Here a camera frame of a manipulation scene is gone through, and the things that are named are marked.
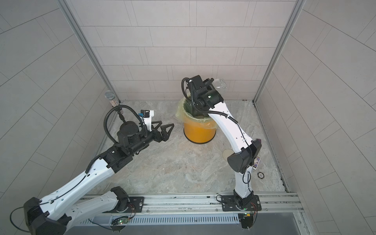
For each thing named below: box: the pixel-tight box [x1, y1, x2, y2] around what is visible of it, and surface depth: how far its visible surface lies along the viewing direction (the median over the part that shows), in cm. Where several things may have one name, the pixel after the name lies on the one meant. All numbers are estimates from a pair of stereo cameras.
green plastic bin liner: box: [175, 97, 218, 130], surface depth 79 cm
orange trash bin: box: [183, 117, 217, 144], surface depth 80 cm
